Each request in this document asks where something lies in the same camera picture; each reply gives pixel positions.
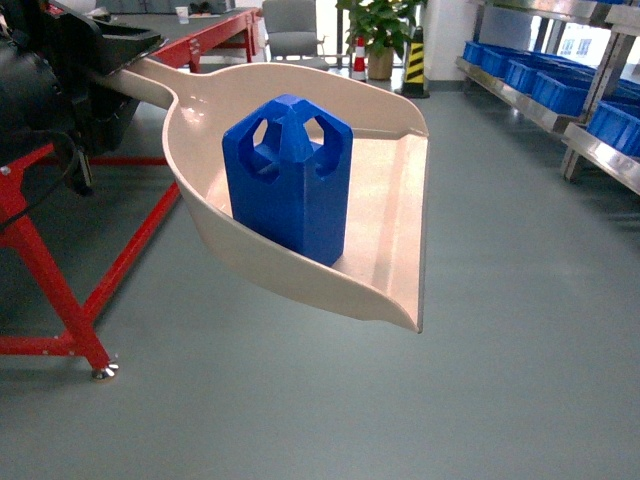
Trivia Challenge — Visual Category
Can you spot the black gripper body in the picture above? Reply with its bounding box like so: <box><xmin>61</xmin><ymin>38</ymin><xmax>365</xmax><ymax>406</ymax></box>
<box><xmin>29</xmin><ymin>1</ymin><xmax>163</xmax><ymax>195</ymax></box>

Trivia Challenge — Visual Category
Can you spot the blue plastic part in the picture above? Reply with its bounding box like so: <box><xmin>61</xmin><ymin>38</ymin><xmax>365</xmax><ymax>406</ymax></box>
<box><xmin>222</xmin><ymin>94</ymin><xmax>354</xmax><ymax>266</ymax></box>

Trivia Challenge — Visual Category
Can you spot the beige plastic dustpan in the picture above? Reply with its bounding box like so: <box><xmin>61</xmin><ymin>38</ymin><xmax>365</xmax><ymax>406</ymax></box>
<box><xmin>94</xmin><ymin>58</ymin><xmax>429</xmax><ymax>332</ymax></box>

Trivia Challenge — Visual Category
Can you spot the blue bin on far shelf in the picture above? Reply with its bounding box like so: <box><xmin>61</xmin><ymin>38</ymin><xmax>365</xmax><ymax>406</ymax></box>
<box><xmin>531</xmin><ymin>72</ymin><xmax>591</xmax><ymax>117</ymax></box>

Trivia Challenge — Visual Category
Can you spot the metal shelf rack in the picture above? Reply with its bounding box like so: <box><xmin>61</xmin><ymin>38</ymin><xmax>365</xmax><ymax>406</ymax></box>
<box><xmin>455</xmin><ymin>1</ymin><xmax>639</xmax><ymax>193</ymax></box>

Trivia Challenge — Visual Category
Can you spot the white paper cup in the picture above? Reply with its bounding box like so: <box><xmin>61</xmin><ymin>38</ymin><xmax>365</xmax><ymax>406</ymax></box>
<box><xmin>175</xmin><ymin>6</ymin><xmax>190</xmax><ymax>25</ymax></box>

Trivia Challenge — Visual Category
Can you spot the grey office chair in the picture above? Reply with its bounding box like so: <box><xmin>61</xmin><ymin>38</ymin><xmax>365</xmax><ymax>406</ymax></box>
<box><xmin>262</xmin><ymin>0</ymin><xmax>330</xmax><ymax>71</ymax></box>

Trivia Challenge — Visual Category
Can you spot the red white traffic cone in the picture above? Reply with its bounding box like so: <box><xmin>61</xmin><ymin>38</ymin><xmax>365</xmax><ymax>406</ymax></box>
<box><xmin>351</xmin><ymin>36</ymin><xmax>367</xmax><ymax>82</ymax></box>

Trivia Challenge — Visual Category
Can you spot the green potted plant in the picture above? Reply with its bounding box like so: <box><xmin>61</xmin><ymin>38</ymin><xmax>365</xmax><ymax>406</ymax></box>
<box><xmin>336</xmin><ymin>0</ymin><xmax>428</xmax><ymax>81</ymax></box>

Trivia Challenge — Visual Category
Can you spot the yellow black striped bollard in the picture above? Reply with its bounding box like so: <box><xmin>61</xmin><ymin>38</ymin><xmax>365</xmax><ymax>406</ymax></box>
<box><xmin>395</xmin><ymin>26</ymin><xmax>430</xmax><ymax>99</ymax></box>

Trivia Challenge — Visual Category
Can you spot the black cable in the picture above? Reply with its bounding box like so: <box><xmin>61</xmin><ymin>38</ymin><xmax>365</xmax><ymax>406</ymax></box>
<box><xmin>0</xmin><ymin>130</ymin><xmax>81</xmax><ymax>232</ymax></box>

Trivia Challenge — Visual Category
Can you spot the red table frame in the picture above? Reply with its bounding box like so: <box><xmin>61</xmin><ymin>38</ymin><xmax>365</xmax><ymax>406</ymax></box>
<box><xmin>1</xmin><ymin>7</ymin><xmax>261</xmax><ymax>381</ymax></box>

